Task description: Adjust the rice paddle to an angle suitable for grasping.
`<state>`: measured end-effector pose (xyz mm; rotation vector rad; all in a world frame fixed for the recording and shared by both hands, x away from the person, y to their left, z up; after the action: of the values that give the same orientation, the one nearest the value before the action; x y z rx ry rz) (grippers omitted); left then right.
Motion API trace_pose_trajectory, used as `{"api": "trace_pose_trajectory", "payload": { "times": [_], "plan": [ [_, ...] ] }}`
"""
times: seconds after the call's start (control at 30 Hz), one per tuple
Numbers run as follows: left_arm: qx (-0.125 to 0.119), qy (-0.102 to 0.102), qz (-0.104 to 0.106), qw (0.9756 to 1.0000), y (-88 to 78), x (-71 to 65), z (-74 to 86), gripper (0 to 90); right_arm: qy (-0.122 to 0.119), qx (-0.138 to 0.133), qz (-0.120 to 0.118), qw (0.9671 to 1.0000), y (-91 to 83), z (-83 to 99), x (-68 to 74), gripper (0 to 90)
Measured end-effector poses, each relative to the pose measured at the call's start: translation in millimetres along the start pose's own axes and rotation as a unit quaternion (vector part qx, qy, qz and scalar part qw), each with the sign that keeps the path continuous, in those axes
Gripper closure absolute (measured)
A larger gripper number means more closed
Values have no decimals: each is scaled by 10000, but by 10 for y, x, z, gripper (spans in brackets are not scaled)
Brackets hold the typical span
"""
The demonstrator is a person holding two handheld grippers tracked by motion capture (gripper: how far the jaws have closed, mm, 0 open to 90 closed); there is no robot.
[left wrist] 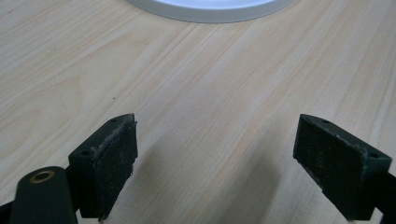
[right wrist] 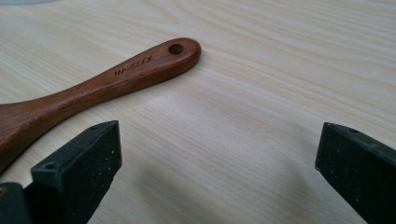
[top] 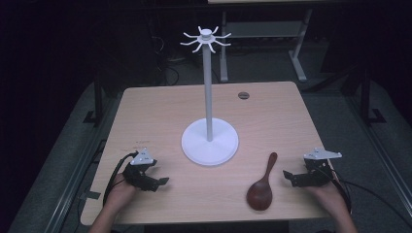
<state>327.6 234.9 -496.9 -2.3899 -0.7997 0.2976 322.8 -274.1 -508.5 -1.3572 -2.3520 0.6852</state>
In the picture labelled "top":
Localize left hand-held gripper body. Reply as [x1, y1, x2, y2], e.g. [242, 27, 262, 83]
[121, 148, 159, 190]

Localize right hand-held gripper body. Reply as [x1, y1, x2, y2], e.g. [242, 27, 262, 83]
[295, 147, 343, 187]

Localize dark wooden spoon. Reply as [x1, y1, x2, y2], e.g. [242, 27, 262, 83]
[246, 151, 279, 212]

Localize white hook stand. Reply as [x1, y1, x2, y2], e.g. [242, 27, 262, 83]
[180, 25, 240, 167]

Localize person's right hand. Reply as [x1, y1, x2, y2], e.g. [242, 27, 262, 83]
[305, 176, 350, 216]

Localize person's left hand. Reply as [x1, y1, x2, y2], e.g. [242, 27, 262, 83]
[104, 173, 139, 212]

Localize grey tape strip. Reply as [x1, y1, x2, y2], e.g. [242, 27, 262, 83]
[79, 190, 102, 201]

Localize black metal stand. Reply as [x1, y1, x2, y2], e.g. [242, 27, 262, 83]
[358, 62, 388, 126]
[83, 79, 105, 128]

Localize white-legged desk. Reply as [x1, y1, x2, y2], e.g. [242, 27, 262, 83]
[207, 0, 315, 83]

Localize left hand-held gripper black cable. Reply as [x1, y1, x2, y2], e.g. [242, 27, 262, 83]
[102, 150, 139, 208]

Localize hand-held gripper black cable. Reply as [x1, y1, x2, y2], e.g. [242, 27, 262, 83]
[324, 164, 412, 228]
[102, 150, 139, 208]

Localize right hand-held gripper black cable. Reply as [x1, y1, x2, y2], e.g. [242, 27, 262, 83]
[324, 164, 412, 228]

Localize black floor cables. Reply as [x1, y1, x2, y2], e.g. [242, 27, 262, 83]
[151, 34, 181, 87]

